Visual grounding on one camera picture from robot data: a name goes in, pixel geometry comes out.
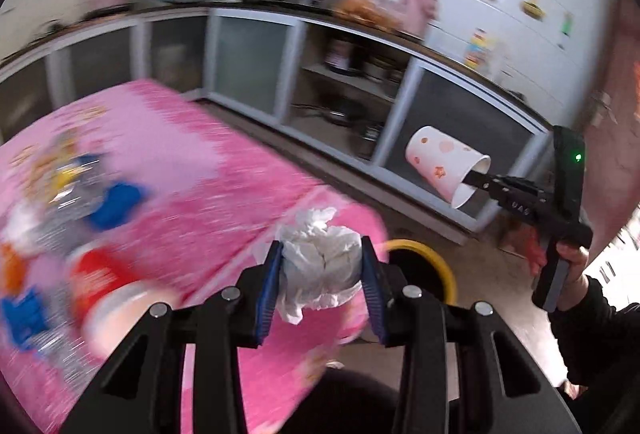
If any colourful wall sticker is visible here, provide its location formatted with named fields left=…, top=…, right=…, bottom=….
left=462, top=28, right=499, bottom=70

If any grey glass-door cabinet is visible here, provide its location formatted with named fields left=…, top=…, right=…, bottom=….
left=0, top=4, right=553, bottom=245

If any yellow-rimmed black trash bin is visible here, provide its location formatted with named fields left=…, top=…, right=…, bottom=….
left=375, top=239, right=457, bottom=305

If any person's dark clothing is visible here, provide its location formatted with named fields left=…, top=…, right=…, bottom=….
left=305, top=366, right=401, bottom=434

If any bag of orange snacks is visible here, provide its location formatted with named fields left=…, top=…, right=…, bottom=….
left=334, top=0, right=402, bottom=33

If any red and white cup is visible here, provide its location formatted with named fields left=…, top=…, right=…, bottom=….
left=67, top=249, right=181, bottom=357

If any yellow snack packet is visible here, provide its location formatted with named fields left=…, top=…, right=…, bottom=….
left=50, top=159, right=98, bottom=195

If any pink hanging cloth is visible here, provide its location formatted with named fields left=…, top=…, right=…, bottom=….
left=394, top=0, right=442, bottom=38

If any orange snack packet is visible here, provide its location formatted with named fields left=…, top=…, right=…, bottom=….
left=0, top=244, right=28, bottom=295

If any white paper cup pink print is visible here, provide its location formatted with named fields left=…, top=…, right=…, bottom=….
left=405, top=126, right=492, bottom=209

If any person's right forearm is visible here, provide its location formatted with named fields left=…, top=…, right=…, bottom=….
left=547, top=276, right=640, bottom=387

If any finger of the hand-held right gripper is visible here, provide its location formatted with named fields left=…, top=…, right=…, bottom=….
left=462, top=173, right=501, bottom=195

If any black frying pan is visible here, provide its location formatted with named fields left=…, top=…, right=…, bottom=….
left=320, top=98, right=368, bottom=127

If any person's right hand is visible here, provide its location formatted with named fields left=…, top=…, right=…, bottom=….
left=554, top=241, right=592, bottom=309

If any white tissue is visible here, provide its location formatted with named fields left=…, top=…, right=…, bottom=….
left=277, top=208, right=363, bottom=325

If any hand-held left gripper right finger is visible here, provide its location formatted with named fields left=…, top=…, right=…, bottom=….
left=361, top=236, right=583, bottom=434

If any pink floral blanket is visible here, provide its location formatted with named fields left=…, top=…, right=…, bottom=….
left=0, top=78, right=388, bottom=434

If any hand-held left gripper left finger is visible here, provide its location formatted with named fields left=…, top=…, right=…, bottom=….
left=60, top=241, right=286, bottom=434

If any dark cooking pot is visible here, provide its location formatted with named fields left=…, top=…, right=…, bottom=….
left=322, top=38, right=362, bottom=75

